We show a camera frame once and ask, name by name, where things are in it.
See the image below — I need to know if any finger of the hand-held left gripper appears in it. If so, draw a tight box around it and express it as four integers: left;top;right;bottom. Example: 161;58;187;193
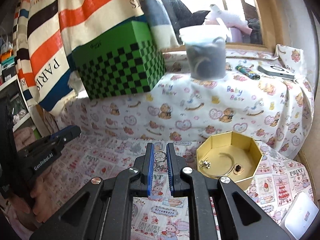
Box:
54;126;82;146
47;129;68;142

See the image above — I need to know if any storage shelf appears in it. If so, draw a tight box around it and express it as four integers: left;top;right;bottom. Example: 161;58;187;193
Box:
0;25;43;140

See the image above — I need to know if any gold hexagonal box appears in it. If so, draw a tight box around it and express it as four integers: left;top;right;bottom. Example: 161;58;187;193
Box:
196;131;263;190

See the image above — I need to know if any pink patchwork print cloth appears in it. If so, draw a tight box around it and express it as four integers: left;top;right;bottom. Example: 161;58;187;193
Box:
32;134;313;240

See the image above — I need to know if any white box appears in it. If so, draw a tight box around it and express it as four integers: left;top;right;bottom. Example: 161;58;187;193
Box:
280;192;316;240

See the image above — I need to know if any white plush toy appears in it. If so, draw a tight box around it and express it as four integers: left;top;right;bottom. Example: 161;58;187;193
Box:
205;4;253;34

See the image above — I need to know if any silver bangle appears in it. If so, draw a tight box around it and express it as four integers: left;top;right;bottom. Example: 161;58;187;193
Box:
209;152;236;178

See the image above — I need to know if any dark flat device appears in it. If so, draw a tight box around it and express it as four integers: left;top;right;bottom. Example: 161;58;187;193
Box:
257;65;296;80

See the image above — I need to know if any striped curtain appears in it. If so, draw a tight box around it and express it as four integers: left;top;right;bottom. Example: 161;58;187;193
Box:
12;0;180;112

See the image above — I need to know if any black cloth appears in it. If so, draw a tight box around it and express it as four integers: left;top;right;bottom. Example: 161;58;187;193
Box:
160;0;210;28

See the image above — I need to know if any green lighter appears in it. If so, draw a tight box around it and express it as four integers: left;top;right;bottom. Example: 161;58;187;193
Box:
235;65;259;80

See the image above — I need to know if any bear print cloth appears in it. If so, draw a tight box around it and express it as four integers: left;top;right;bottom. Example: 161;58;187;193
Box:
44;44;315;160

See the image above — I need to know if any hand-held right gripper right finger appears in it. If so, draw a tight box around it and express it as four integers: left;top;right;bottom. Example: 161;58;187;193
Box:
167;143;290;240

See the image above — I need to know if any green checkered box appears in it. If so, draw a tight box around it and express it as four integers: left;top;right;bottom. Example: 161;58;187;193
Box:
71;20;166;100

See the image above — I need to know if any wooden window frame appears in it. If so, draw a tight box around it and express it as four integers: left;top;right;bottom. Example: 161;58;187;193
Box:
160;0;275;53

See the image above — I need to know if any person's left hand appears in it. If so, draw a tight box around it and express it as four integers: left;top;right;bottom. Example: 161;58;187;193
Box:
7;174;53;232

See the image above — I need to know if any clear plastic jar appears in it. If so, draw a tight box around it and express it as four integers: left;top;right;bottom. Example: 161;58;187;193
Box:
179;26;227;80

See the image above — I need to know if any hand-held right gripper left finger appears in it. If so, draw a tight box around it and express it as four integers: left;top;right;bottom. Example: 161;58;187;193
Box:
29;143;153;240

